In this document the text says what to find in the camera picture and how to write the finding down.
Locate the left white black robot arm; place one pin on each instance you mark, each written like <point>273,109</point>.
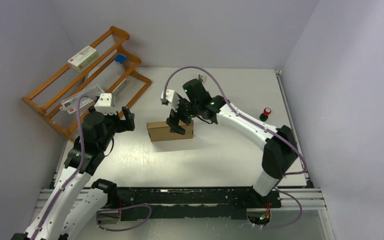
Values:
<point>62,218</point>

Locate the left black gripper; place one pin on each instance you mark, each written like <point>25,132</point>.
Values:
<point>124,124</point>

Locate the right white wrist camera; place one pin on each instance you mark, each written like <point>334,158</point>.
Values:
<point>169,97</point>

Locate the white green carton box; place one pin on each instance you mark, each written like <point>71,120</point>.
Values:
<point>83,58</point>

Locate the clear plastic packet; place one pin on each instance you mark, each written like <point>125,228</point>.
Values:
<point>81,99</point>

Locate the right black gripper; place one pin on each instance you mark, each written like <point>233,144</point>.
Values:
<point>173,120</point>

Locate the aluminium frame rail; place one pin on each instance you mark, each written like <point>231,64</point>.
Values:
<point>311,199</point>

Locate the brown cardboard box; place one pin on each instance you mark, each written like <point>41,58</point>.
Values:
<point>160,131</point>

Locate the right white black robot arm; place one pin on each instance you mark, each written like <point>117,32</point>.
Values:
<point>277,144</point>

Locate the blue small object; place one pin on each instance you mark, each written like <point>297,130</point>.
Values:
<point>120,58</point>

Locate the red emergency stop button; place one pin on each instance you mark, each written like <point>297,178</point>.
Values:
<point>265,114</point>

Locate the orange wooden rack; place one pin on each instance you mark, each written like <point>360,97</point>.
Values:
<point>46,99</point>

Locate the small white grey bar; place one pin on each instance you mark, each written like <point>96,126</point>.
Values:
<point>120,87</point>

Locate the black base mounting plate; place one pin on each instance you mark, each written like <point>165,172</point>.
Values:
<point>233,202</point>

